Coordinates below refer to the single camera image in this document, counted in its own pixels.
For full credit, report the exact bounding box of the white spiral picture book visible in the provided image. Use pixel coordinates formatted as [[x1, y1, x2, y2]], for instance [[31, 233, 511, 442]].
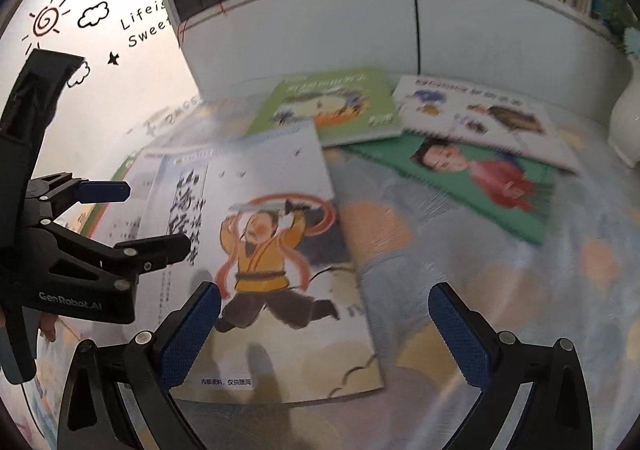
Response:
[[391, 74, 585, 175]]

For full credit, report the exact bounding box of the sword figure cover book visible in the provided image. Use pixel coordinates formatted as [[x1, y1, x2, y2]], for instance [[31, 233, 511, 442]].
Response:
[[137, 120, 386, 406]]

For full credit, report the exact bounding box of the white book black text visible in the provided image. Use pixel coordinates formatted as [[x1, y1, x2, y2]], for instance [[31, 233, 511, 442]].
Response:
[[65, 150, 166, 255]]

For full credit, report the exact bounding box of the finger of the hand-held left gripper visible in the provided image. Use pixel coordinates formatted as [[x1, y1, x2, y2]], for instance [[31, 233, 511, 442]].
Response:
[[27, 172, 132, 227], [39, 222, 192, 291]]

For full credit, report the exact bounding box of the blue white flower bouquet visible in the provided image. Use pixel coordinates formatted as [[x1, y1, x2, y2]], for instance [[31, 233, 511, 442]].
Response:
[[592, 0, 640, 61]]

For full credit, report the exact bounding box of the white vase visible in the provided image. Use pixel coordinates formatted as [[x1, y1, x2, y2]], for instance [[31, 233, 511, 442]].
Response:
[[606, 74, 640, 165]]

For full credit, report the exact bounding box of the green book girl cover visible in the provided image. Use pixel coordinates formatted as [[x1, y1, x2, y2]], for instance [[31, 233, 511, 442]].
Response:
[[345, 134, 558, 247]]

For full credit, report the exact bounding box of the light green picture book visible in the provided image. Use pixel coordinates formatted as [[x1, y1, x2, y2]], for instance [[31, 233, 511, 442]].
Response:
[[247, 70, 405, 148]]

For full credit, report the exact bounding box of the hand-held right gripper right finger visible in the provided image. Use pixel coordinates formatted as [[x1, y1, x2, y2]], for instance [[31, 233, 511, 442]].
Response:
[[428, 282, 594, 450]]

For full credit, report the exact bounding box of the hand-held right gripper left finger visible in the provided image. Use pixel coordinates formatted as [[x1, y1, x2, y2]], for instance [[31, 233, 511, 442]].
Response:
[[56, 281, 222, 450]]

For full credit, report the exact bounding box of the white bookshelf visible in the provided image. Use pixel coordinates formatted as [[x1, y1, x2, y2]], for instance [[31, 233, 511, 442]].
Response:
[[142, 0, 640, 100]]

